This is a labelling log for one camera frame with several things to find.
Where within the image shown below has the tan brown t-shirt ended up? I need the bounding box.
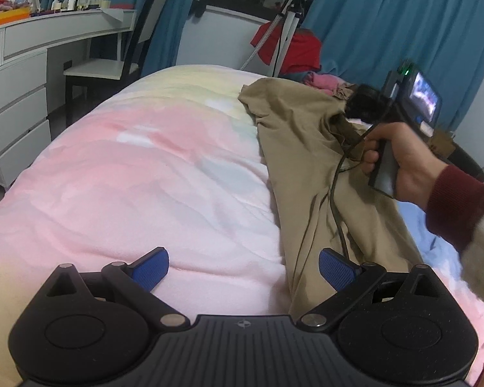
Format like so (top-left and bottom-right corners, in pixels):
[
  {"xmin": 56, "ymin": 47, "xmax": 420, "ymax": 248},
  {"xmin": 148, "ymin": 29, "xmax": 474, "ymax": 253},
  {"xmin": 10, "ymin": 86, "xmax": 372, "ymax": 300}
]
[{"xmin": 238, "ymin": 78, "xmax": 422, "ymax": 320}]

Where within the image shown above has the dark red sleeve forearm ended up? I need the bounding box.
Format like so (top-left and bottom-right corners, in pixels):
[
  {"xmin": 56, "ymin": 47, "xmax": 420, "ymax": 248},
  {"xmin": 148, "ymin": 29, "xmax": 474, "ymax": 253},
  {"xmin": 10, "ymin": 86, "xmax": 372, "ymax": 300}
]
[{"xmin": 425, "ymin": 163, "xmax": 484, "ymax": 303}]

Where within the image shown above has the pile of mixed clothes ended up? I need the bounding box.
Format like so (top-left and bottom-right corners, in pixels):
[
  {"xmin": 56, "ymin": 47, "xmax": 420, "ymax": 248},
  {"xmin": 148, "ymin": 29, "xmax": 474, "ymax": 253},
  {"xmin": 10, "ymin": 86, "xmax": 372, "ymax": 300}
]
[{"xmin": 282, "ymin": 71, "xmax": 358, "ymax": 101}]

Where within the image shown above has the person's right hand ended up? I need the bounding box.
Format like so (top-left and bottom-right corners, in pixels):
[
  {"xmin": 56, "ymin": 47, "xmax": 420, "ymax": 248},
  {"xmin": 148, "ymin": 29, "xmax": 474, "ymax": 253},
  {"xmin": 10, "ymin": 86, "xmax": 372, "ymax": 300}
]
[{"xmin": 361, "ymin": 122, "xmax": 448, "ymax": 211}]

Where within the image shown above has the brown paper bag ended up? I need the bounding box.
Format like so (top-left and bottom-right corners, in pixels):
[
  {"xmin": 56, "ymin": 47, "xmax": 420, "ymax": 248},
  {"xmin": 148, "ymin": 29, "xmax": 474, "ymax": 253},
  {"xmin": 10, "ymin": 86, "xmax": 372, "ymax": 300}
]
[{"xmin": 429, "ymin": 128, "xmax": 456, "ymax": 164}]

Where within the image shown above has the blue curtain right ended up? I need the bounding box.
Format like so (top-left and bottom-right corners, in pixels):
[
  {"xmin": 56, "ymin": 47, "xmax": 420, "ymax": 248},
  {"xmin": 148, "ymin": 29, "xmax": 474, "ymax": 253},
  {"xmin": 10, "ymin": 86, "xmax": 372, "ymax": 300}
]
[{"xmin": 303, "ymin": 0, "xmax": 484, "ymax": 130}]

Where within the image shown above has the blue curtain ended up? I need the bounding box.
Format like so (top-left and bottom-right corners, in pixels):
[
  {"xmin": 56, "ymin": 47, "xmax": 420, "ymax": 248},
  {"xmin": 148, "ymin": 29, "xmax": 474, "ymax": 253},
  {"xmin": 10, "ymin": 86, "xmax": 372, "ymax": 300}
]
[
  {"xmin": 100, "ymin": 0, "xmax": 211, "ymax": 78},
  {"xmin": 303, "ymin": 0, "xmax": 484, "ymax": 130}
]

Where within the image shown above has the red garment on tripod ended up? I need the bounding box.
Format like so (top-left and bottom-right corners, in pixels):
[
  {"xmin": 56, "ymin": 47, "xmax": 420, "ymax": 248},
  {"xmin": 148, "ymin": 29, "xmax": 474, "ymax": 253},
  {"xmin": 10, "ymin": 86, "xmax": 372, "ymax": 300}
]
[{"xmin": 258, "ymin": 25, "xmax": 322, "ymax": 75}]

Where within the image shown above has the pastel tie-dye bed duvet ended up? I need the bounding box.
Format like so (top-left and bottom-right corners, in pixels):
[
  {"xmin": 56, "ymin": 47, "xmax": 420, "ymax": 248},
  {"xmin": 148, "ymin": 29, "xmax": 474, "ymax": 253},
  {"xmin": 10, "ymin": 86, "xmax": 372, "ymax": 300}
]
[{"xmin": 0, "ymin": 63, "xmax": 484, "ymax": 387}]

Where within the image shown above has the white dresser desk with drawers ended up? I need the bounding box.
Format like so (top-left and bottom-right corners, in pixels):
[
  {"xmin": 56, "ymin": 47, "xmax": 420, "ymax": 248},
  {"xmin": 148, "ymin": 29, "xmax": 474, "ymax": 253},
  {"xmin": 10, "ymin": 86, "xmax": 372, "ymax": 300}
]
[{"xmin": 0, "ymin": 9, "xmax": 136, "ymax": 189}]

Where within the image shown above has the black chair with white seat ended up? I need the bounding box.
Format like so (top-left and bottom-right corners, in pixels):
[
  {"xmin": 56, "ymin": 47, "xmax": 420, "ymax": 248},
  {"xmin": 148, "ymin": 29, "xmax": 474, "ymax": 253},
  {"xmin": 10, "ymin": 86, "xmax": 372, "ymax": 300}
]
[{"xmin": 63, "ymin": 0, "xmax": 172, "ymax": 128}]

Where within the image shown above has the blue curtain left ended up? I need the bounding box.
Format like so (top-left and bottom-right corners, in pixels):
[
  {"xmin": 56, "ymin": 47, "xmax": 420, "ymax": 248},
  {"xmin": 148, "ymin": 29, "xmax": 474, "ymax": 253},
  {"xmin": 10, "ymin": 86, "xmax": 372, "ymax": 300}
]
[{"xmin": 100, "ymin": 0, "xmax": 211, "ymax": 78}]

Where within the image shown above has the orange box on dresser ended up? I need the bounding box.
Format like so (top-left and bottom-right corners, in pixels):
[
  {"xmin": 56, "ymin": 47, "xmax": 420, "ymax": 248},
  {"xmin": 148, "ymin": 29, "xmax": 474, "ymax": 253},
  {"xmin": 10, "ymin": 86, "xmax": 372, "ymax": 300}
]
[{"xmin": 0, "ymin": 7, "xmax": 30, "ymax": 26}]

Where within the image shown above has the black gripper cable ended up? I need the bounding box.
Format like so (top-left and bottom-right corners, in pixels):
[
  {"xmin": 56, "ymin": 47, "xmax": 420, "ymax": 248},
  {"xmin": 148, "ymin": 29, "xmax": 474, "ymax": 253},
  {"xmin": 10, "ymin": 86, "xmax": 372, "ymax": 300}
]
[{"xmin": 328, "ymin": 122, "xmax": 376, "ymax": 265}]

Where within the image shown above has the silver camera tripod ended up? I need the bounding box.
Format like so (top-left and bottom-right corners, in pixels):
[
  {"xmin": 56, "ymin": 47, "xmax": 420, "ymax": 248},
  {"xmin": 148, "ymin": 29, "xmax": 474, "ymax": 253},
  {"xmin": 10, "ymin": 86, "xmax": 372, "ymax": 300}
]
[{"xmin": 239, "ymin": 0, "xmax": 306, "ymax": 78}]

